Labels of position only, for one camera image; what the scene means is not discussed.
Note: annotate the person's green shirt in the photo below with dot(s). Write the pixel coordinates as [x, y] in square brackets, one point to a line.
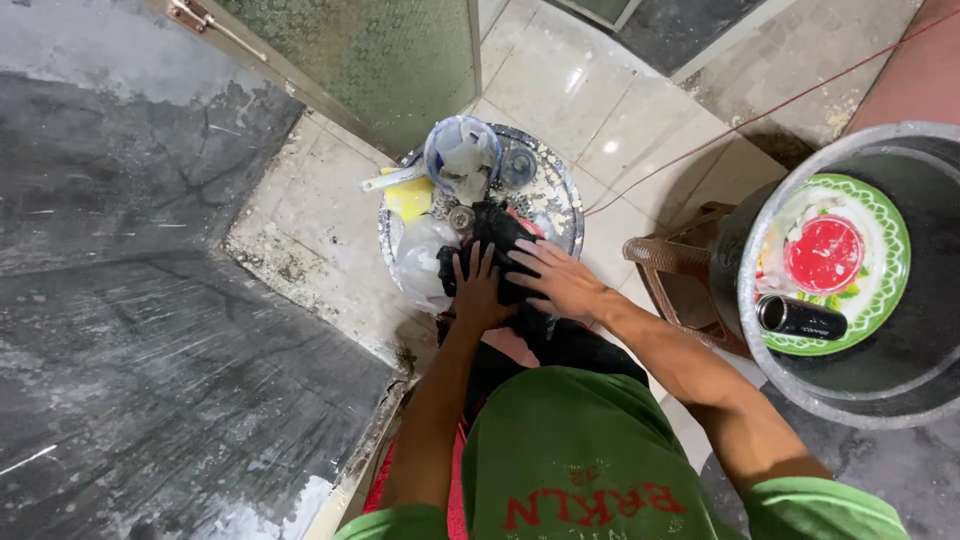
[585, 457]

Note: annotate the person's left hand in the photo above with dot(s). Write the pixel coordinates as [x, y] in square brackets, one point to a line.
[477, 296]

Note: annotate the brown plastic stool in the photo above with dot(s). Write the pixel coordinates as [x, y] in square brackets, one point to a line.
[667, 262]

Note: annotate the frosted glass door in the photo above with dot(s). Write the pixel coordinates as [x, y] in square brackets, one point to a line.
[375, 60]

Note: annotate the person's right hand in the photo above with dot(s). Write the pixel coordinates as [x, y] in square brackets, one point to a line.
[559, 281]

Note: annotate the blue plastic jug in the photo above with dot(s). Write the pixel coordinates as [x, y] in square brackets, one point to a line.
[450, 146]

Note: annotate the white plastic bag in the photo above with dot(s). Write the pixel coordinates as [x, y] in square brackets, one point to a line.
[418, 259]

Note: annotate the green patterned plate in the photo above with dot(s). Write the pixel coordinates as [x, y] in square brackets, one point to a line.
[889, 247]

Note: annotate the clear glass cup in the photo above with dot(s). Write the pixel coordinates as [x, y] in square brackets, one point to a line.
[518, 165]

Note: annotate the small round metal cap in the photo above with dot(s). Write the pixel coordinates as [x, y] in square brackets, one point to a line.
[461, 217]

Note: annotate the black metal tumbler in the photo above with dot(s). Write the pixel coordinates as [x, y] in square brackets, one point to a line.
[802, 319]

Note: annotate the metal door latch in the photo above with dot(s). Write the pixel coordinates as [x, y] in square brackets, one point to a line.
[199, 19]

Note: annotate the round metal tray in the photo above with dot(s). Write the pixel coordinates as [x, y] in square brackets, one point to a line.
[551, 199]

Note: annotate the red plastic piece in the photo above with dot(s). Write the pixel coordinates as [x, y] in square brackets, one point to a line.
[529, 223]

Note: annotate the large metal basin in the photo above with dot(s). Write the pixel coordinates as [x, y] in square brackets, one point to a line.
[922, 360]

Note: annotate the person's red shorts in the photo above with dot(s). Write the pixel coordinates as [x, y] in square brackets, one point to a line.
[457, 480]

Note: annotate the yellow sponge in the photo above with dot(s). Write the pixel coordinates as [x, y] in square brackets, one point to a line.
[409, 196]

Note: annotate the red round bowl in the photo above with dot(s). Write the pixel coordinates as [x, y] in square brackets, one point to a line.
[823, 255]

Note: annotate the black cloth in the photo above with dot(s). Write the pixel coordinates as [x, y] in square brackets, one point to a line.
[495, 232]

